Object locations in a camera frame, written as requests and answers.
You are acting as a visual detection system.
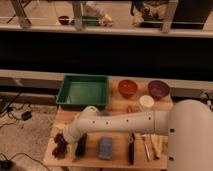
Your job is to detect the white round container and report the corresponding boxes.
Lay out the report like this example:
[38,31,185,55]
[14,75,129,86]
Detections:
[139,95,154,111]

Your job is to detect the black remote control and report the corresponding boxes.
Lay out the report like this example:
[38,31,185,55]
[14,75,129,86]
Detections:
[75,134,87,157]

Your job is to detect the blue sponge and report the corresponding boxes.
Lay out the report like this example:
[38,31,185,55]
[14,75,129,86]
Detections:
[98,137,112,160]

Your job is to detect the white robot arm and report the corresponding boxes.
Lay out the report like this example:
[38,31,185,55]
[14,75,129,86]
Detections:
[52,100,213,171]

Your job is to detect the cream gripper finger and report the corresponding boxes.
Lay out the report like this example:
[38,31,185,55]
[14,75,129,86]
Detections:
[54,123,66,130]
[67,143,77,159]

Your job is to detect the green plastic tray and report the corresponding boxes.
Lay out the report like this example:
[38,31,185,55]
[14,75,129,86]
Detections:
[56,75,109,109]

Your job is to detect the dark red grape bunch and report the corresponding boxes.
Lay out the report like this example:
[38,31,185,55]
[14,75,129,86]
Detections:
[52,133,68,158]

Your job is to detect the black power adapter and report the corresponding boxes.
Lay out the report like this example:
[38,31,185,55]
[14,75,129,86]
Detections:
[21,111,32,121]

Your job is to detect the metal fork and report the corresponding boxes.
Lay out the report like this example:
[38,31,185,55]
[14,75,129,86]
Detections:
[142,135,151,161]

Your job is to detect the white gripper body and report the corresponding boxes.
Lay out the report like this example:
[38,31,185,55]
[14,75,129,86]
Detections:
[62,122,82,144]

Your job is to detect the black handled knife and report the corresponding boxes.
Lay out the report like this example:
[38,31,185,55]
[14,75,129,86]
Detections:
[128,133,135,165]

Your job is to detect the black floor cable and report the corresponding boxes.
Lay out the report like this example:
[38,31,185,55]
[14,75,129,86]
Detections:
[0,92,51,171]

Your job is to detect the red bowl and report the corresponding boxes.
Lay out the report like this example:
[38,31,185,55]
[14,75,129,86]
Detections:
[118,79,138,98]

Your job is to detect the purple bowl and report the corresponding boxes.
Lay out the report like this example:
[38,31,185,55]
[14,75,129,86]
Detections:
[148,80,170,99]

